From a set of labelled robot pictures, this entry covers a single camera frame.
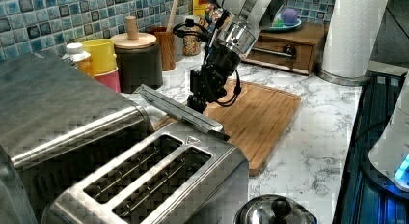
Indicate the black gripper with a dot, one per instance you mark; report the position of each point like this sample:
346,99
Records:
207,84

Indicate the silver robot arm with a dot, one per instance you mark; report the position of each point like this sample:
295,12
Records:
232,39

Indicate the stainless toaster oven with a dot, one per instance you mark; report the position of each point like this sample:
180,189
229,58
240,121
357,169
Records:
58,125

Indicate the patterned ceramic jar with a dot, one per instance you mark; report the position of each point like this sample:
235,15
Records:
191,45

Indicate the bamboo cutting board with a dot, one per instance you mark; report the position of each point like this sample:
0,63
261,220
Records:
256,121

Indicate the black canister with wooden lid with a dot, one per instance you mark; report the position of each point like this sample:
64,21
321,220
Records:
138,58

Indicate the wooden utensil holder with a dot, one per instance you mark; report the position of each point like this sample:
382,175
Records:
166,41

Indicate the stainless two-slot toaster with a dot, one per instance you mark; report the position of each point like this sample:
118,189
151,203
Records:
178,175

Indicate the pink cup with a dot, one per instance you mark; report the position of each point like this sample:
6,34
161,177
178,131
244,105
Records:
109,78

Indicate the yellow box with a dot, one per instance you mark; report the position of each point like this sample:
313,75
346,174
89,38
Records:
199,7

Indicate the yellow cup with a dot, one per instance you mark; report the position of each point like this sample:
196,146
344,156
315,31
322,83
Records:
103,56

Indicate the teal plate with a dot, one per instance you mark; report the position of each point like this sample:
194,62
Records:
279,26

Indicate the wooden drawer box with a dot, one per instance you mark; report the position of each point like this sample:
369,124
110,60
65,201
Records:
298,50

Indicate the purple ball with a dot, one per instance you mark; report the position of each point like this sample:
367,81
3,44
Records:
289,17

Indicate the steel pot lid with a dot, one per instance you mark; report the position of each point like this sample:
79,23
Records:
273,209

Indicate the white-capped spice bottle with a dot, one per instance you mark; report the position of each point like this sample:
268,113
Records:
81,58

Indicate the paper towel roll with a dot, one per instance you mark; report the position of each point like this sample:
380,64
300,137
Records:
350,40

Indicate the white appliance with blue light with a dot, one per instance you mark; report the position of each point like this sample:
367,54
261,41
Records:
389,155

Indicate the wooden spoon handle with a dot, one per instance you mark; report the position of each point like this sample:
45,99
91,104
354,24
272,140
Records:
172,15

